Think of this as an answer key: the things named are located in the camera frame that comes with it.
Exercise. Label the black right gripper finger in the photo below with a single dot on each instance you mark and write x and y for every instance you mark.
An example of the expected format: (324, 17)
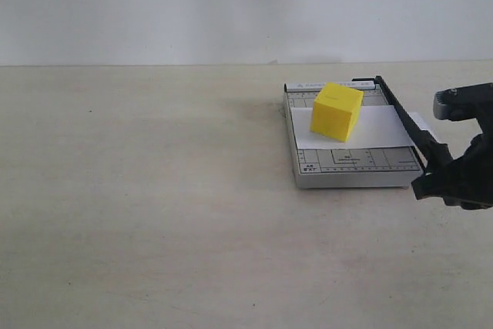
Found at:
(446, 178)

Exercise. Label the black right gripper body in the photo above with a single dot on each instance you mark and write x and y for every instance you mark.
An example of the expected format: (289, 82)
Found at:
(472, 172)

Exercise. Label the black cutter blade arm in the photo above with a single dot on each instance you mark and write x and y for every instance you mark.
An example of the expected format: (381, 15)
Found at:
(436, 154)

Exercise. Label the white paper sheet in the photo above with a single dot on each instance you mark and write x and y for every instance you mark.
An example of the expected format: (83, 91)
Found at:
(377, 127)

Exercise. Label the yellow foam cube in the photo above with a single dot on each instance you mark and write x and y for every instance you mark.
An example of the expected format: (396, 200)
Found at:
(335, 111)

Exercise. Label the grey paper cutter base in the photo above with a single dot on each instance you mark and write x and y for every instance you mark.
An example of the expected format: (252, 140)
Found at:
(347, 168)

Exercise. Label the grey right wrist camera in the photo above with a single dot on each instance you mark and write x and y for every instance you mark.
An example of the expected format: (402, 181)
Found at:
(462, 103)

